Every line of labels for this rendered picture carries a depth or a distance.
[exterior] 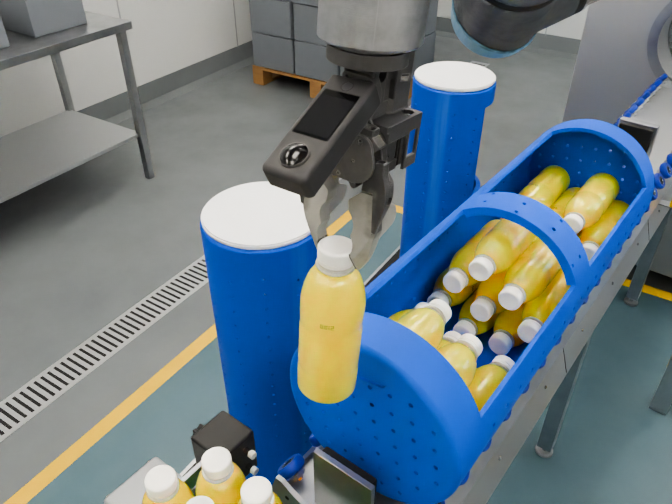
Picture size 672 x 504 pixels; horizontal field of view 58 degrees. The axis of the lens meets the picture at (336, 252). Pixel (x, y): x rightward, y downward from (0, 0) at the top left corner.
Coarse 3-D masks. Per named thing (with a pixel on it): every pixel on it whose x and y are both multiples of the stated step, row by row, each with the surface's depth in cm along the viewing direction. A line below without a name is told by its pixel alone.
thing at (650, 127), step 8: (624, 120) 168; (632, 120) 168; (624, 128) 168; (632, 128) 166; (640, 128) 165; (648, 128) 165; (656, 128) 164; (632, 136) 168; (640, 136) 166; (648, 136) 165; (640, 144) 167; (648, 144) 166; (648, 152) 168
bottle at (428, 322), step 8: (408, 312) 90; (416, 312) 89; (424, 312) 89; (432, 312) 89; (440, 312) 91; (400, 320) 88; (408, 320) 87; (416, 320) 87; (424, 320) 87; (432, 320) 88; (440, 320) 89; (416, 328) 86; (424, 328) 86; (432, 328) 87; (440, 328) 88; (424, 336) 86; (432, 336) 87; (440, 336) 88; (432, 344) 86
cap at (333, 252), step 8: (320, 240) 61; (328, 240) 61; (336, 240) 61; (344, 240) 62; (320, 248) 60; (328, 248) 60; (336, 248) 60; (344, 248) 60; (320, 256) 60; (328, 256) 59; (336, 256) 59; (344, 256) 59; (320, 264) 61; (328, 264) 60; (336, 264) 60; (344, 264) 60; (352, 264) 61
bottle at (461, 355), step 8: (448, 344) 90; (456, 344) 89; (464, 344) 91; (440, 352) 88; (448, 352) 87; (456, 352) 87; (464, 352) 88; (472, 352) 89; (448, 360) 86; (456, 360) 86; (464, 360) 86; (472, 360) 88; (456, 368) 85; (464, 368) 86; (472, 368) 87; (464, 376) 85; (472, 376) 87
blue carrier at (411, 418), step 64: (576, 128) 129; (512, 192) 142; (640, 192) 125; (448, 256) 122; (576, 256) 101; (384, 320) 80; (448, 320) 118; (384, 384) 77; (448, 384) 75; (512, 384) 84; (384, 448) 83; (448, 448) 74
